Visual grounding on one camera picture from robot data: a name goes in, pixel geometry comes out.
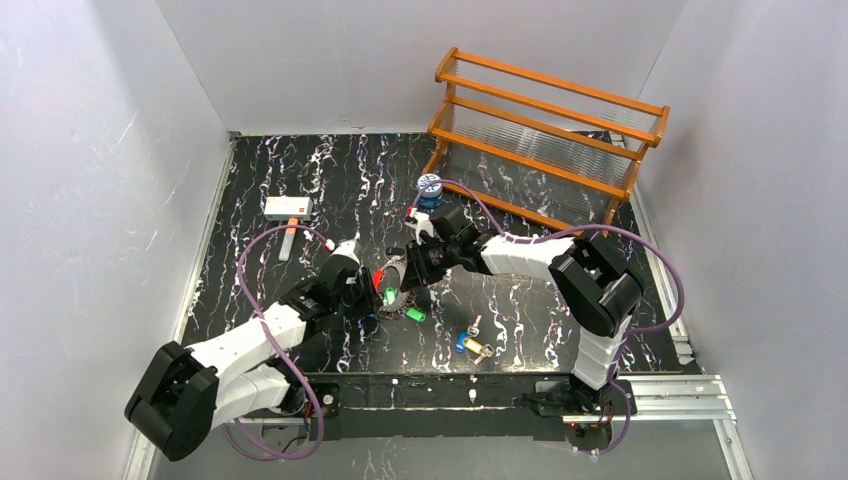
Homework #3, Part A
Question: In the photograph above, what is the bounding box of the metal key organizer red handle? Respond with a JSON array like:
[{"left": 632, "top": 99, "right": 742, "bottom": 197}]
[{"left": 372, "top": 256, "right": 417, "bottom": 320}]

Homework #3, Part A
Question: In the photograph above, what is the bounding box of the green key tag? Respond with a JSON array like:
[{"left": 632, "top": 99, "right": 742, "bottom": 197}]
[{"left": 404, "top": 308, "right": 426, "bottom": 323}]

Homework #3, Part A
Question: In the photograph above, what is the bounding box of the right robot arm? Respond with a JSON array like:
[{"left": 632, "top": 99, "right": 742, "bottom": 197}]
[{"left": 400, "top": 204, "right": 644, "bottom": 402}]

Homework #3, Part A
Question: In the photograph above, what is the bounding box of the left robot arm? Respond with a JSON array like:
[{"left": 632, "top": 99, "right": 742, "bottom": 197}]
[{"left": 124, "top": 254, "right": 380, "bottom": 461}]

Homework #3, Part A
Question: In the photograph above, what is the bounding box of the blue jar with patterned lid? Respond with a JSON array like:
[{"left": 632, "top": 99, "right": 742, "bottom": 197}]
[{"left": 416, "top": 173, "right": 443, "bottom": 212}]

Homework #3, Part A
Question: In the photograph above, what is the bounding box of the white orange marker pen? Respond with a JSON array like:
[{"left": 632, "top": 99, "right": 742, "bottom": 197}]
[{"left": 278, "top": 217, "right": 300, "bottom": 262}]

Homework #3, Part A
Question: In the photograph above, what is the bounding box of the white box with red logo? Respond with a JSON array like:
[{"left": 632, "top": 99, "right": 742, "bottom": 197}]
[{"left": 263, "top": 196, "right": 314, "bottom": 221}]

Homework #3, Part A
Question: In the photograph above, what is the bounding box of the silver loose key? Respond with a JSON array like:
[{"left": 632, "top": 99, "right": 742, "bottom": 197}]
[{"left": 467, "top": 315, "right": 482, "bottom": 337}]

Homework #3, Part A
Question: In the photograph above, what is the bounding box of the blue key tag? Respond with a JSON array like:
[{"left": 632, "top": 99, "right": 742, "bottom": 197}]
[{"left": 454, "top": 332, "right": 468, "bottom": 354}]

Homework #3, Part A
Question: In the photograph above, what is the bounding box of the orange wooden shelf rack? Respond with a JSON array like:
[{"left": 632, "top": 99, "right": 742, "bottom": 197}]
[{"left": 423, "top": 47, "right": 671, "bottom": 230}]

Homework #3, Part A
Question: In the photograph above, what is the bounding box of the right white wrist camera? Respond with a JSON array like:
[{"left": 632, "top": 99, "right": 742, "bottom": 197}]
[{"left": 404, "top": 207, "right": 438, "bottom": 245}]

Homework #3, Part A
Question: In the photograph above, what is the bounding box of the aluminium rail frame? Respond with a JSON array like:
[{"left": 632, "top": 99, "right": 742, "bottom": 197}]
[{"left": 125, "top": 373, "right": 752, "bottom": 479}]

